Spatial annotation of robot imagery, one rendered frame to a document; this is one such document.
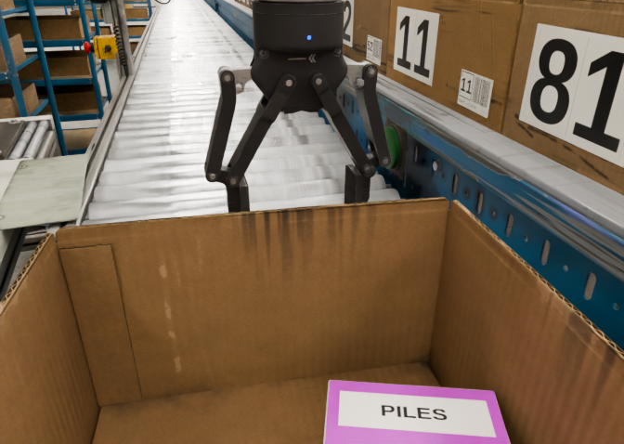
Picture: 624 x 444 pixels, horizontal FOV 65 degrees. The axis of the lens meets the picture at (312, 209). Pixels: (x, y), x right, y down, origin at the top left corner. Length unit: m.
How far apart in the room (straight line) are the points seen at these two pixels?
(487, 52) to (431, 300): 0.38
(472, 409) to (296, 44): 0.29
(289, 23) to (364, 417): 0.28
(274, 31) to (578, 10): 0.32
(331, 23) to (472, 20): 0.37
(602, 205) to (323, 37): 0.28
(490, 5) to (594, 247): 0.36
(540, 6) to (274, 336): 0.45
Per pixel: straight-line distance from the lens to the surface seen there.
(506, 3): 0.69
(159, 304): 0.39
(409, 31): 0.92
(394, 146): 0.80
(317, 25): 0.40
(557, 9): 0.61
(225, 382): 0.44
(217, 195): 0.81
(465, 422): 0.34
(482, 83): 0.72
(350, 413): 0.33
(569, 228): 0.51
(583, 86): 0.57
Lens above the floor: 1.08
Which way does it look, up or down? 26 degrees down
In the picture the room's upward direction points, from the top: straight up
